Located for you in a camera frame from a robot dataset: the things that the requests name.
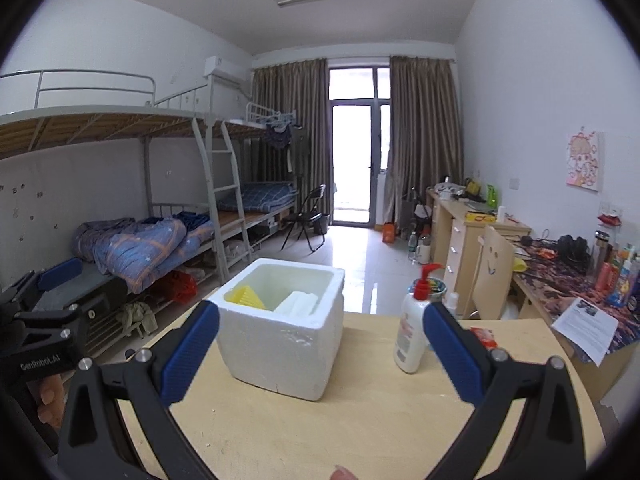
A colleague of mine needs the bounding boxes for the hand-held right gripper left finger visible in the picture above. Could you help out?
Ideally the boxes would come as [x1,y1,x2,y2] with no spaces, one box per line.
[57,300,221,480]

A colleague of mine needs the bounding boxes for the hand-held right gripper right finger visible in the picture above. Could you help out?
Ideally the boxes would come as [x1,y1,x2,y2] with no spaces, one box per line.
[422,301,587,480]

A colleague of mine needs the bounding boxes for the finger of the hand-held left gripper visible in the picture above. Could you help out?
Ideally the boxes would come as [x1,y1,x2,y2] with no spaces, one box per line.
[12,292,110,358]
[0,258,85,311]

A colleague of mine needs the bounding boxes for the yellow foam net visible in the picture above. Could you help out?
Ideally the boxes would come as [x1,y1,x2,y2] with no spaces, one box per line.
[224,284,268,310]

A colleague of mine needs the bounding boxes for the white foam box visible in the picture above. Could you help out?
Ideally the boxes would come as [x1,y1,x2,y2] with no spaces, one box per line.
[207,258,347,402]

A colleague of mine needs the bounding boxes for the white tissues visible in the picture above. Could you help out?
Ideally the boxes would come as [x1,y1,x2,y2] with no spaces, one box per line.
[274,290,320,317]

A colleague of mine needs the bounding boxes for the person's left forearm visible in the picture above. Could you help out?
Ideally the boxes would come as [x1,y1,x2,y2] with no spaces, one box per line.
[0,390,56,461]

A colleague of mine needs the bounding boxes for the person's left hand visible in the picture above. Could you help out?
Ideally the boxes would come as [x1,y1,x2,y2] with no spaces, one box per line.
[36,374,66,431]

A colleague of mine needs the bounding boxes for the red snack packet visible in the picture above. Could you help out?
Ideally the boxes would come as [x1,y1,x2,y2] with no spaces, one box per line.
[470,327,498,351]

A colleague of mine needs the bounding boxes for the white lotion pump bottle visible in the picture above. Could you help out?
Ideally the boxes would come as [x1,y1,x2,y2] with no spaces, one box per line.
[392,262,446,374]

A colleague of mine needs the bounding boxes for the red plastic bag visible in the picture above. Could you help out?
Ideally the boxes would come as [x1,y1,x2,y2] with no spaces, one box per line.
[150,270,198,305]

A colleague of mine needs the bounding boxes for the blue and orange quilt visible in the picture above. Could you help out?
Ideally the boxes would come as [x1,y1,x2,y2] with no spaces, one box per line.
[75,217,216,295]

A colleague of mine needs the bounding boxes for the wooden chair with smiley face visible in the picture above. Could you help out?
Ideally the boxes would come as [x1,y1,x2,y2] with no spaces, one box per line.
[470,225,516,320]

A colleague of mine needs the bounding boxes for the wooden desk with drawers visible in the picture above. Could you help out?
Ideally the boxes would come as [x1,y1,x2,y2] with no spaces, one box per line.
[426,185,532,311]

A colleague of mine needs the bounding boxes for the patterned desk mat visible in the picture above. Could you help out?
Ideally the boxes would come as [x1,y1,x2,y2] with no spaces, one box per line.
[510,237,640,361]

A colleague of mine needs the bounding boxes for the printed paper sheet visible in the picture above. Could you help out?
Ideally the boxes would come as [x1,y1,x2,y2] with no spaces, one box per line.
[551,296,620,366]

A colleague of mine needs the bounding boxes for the light wooden desk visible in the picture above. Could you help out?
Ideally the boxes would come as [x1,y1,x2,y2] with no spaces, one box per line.
[510,270,640,403]

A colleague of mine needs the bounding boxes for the grey metal bunk bed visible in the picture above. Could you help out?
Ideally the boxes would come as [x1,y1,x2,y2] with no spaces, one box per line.
[0,70,251,361]
[215,101,306,251]

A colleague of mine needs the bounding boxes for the blue plaid bedding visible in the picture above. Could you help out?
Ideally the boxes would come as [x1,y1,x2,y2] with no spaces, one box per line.
[217,182,297,213]

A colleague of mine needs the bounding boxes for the group of bottles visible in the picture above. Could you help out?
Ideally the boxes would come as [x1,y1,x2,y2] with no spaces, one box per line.
[587,230,640,313]

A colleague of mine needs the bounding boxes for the black folding chair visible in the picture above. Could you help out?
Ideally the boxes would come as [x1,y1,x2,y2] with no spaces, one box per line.
[281,184,327,253]

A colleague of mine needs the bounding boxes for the glass balcony door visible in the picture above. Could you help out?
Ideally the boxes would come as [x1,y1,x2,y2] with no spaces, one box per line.
[327,65,392,228]

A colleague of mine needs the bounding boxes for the brown curtain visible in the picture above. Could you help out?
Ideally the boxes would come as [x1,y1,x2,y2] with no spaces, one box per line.
[251,58,331,221]
[387,55,463,226]

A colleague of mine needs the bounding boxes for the hanging dark clothes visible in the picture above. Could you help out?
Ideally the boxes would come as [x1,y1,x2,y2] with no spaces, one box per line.
[264,115,308,153]

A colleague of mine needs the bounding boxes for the white air conditioner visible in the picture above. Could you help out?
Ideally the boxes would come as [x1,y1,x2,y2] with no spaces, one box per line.
[204,56,248,82]

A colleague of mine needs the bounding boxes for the pink cartoon wall poster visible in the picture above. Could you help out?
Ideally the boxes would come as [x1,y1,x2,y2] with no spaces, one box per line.
[566,131,605,192]

